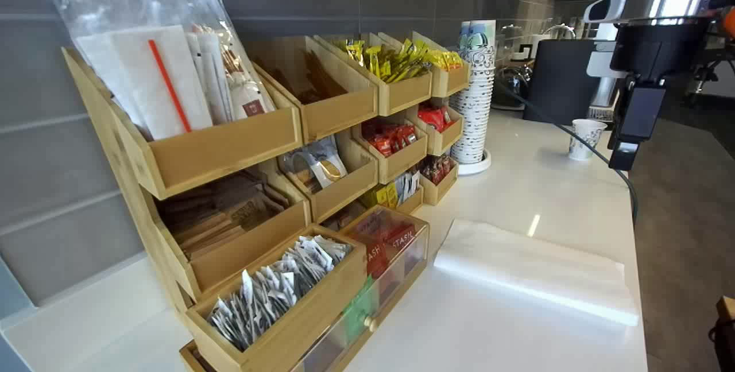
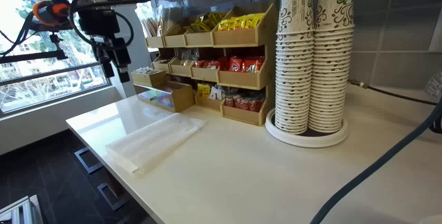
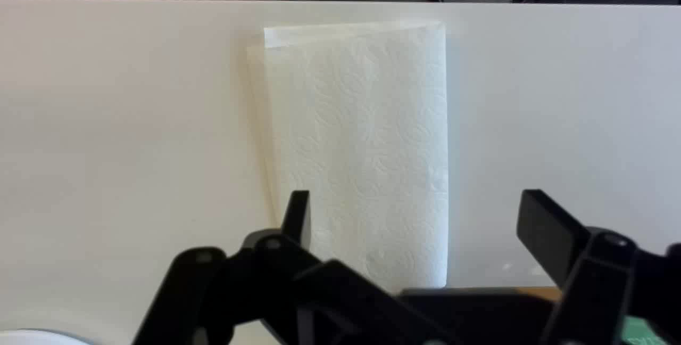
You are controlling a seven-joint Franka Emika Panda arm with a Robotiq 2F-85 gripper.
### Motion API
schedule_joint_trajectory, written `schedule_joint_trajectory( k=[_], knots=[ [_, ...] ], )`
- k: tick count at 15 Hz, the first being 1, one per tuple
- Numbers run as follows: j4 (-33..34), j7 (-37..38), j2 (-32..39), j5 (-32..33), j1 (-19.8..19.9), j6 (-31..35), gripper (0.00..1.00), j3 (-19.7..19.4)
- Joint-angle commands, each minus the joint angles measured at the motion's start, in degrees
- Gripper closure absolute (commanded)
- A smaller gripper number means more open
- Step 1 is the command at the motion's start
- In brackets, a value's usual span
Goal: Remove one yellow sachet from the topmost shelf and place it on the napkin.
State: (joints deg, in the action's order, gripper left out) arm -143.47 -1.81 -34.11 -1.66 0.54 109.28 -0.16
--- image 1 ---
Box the white napkin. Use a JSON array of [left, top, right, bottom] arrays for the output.
[[433, 218, 640, 327]]

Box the black and white coffee machine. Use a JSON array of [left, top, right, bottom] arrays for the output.
[[522, 22, 628, 126]]

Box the patterned paper cup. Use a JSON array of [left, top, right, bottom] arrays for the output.
[[568, 119, 608, 162]]

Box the silver metal pot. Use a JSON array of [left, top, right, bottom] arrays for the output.
[[493, 65, 535, 112]]

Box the stack of paper cups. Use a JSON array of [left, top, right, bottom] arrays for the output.
[[449, 19, 498, 165]]

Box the row of yellow sachets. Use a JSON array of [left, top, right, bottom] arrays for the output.
[[425, 49, 465, 72]]

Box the white round cup base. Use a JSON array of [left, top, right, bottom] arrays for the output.
[[457, 149, 492, 176]]

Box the heap of red sachets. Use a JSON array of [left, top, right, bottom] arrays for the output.
[[362, 121, 419, 158], [417, 102, 458, 133]]

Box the heap of dark red packets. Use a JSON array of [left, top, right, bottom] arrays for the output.
[[420, 155, 455, 185]]

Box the heap of yellow sachets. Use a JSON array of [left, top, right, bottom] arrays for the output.
[[333, 38, 432, 84]]

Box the row of yellow white packets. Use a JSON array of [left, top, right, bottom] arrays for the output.
[[362, 172, 421, 210]]

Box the row of red tea packets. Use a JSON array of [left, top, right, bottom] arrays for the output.
[[349, 210, 417, 278]]

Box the heap of white packets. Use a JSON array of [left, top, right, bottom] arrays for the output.
[[281, 136, 349, 192]]

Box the clear front drawer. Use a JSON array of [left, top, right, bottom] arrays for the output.
[[290, 207, 430, 372]]

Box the row of green tea packets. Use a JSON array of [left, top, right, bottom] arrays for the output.
[[341, 276, 375, 345]]

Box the clear bag of wrapped straws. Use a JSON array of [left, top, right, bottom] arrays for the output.
[[183, 0, 277, 125]]

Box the wooden condiment organizer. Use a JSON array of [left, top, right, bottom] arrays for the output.
[[61, 30, 471, 372]]

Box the heap of grey white sachets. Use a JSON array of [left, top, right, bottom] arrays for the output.
[[207, 235, 353, 353]]

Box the heap of brown packets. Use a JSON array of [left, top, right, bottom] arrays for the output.
[[156, 173, 291, 261]]

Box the clear bag with red strip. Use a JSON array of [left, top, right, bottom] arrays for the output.
[[43, 0, 214, 141]]

